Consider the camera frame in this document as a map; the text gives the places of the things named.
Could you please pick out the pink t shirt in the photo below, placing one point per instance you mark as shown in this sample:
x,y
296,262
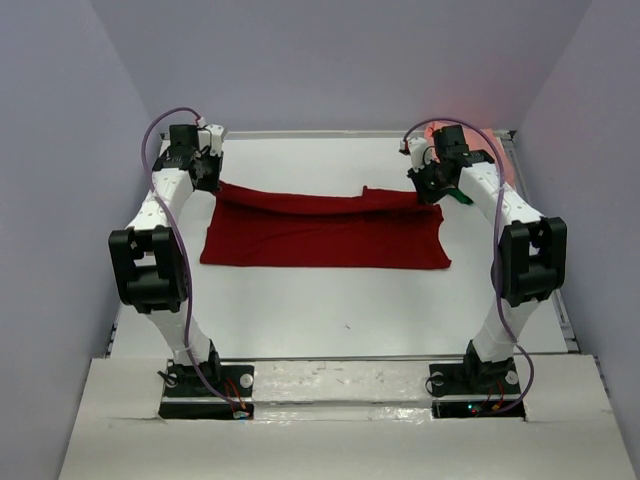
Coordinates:
x,y
476,141

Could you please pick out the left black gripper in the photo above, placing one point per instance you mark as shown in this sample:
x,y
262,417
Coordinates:
x,y
211,185

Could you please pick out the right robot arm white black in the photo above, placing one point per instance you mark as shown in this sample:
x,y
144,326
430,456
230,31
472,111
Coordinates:
x,y
529,251

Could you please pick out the green t shirt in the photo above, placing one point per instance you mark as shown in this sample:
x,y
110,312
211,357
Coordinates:
x,y
460,196

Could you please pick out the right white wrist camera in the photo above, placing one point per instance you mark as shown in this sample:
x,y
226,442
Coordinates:
x,y
419,150

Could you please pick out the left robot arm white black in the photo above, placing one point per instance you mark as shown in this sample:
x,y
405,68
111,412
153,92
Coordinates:
x,y
149,258

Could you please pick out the aluminium rail back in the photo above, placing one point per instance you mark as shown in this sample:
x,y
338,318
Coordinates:
x,y
312,134

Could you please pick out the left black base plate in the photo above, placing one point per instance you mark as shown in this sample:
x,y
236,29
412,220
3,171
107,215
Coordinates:
x,y
226,397

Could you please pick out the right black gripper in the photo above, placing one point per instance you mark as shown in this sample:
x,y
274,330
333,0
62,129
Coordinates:
x,y
425,196

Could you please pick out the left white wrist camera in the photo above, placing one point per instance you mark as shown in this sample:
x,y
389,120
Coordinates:
x,y
210,139

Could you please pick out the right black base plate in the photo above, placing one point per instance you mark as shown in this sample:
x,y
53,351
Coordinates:
x,y
450,395

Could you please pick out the aluminium rail right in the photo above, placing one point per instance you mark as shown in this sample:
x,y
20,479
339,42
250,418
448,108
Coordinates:
x,y
509,145

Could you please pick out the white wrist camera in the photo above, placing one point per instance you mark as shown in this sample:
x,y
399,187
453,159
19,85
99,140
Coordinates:
x,y
419,150
210,139

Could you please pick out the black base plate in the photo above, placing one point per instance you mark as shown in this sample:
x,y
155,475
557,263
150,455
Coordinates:
x,y
450,395
226,397

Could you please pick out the red t shirt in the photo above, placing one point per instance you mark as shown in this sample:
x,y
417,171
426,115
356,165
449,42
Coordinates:
x,y
379,228

